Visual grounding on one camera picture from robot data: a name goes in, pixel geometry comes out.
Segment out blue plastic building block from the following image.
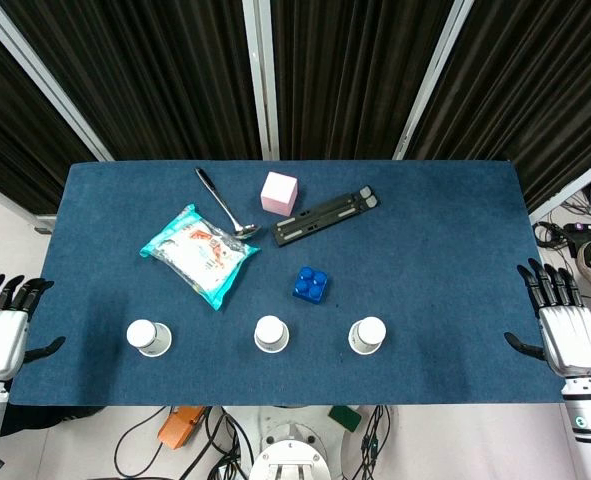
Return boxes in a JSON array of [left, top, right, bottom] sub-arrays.
[[291, 266, 330, 304]]

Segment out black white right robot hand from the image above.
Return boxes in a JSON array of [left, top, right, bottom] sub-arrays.
[[503, 257, 591, 381]]

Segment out tangled floor cables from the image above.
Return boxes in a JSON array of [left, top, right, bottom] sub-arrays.
[[531, 188, 591, 252]]

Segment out white paper cup blue print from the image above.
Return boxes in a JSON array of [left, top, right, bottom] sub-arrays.
[[253, 314, 291, 354], [126, 318, 173, 358], [347, 315, 388, 356]]

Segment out black floor cable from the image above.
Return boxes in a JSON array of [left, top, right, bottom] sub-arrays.
[[113, 405, 176, 479]]

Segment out black handled metal ladle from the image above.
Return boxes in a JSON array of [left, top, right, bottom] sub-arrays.
[[194, 167, 262, 241]]

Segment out black curtain panel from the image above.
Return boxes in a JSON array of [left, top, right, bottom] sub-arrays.
[[404, 0, 591, 214], [0, 0, 264, 161], [0, 14, 99, 216], [269, 0, 457, 161]]

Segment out teal clear snack bag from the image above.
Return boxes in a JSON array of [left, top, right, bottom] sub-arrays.
[[139, 203, 262, 312]]

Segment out black shoe white stripes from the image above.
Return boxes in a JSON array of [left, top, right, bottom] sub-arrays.
[[0, 404, 107, 437]]

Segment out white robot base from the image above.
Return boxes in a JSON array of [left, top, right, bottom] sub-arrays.
[[248, 405, 347, 480]]

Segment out orange box device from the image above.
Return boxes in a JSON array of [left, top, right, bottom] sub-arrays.
[[157, 405, 207, 451]]

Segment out blue tablecloth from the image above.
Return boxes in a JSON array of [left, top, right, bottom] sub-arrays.
[[8, 159, 566, 407]]

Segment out black folding stand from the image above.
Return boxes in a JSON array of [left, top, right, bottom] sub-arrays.
[[269, 185, 382, 248]]

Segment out green pad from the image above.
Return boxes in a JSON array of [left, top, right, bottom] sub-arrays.
[[327, 405, 364, 434]]

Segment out black cable bundle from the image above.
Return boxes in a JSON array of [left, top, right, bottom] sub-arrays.
[[178, 405, 257, 480], [348, 404, 392, 480]]

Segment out white frame post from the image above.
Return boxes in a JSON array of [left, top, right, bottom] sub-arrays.
[[392, 0, 476, 161], [528, 148, 591, 225], [0, 0, 115, 162], [241, 0, 281, 161]]

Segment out pink foam cube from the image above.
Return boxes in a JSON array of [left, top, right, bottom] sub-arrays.
[[260, 171, 299, 217]]

